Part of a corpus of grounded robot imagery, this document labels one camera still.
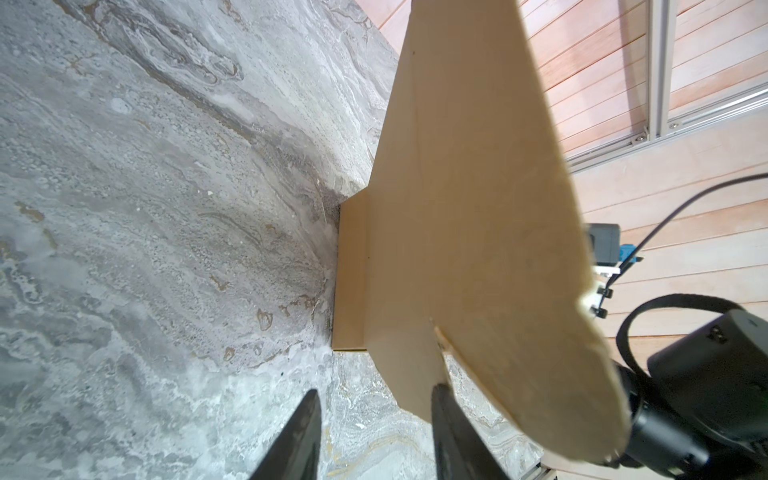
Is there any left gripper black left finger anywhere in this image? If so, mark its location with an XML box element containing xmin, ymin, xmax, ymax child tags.
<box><xmin>250</xmin><ymin>389</ymin><xmax>322</xmax><ymax>480</ymax></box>

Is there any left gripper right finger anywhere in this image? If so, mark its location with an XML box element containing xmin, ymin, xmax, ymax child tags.
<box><xmin>431</xmin><ymin>384</ymin><xmax>508</xmax><ymax>480</ymax></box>

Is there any brown cardboard box sheet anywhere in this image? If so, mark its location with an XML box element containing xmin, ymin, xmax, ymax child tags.
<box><xmin>335</xmin><ymin>1</ymin><xmax>631</xmax><ymax>463</ymax></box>

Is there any aluminium frame rail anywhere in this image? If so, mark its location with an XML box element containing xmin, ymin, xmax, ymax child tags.
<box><xmin>566</xmin><ymin>0</ymin><xmax>768</xmax><ymax>172</ymax></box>

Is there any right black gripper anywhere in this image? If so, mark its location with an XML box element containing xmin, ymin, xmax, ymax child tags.
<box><xmin>606</xmin><ymin>294</ymin><xmax>767</xmax><ymax>479</ymax></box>

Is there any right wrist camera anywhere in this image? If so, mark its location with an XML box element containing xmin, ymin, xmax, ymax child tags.
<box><xmin>586</xmin><ymin>223</ymin><xmax>643</xmax><ymax>285</ymax></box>

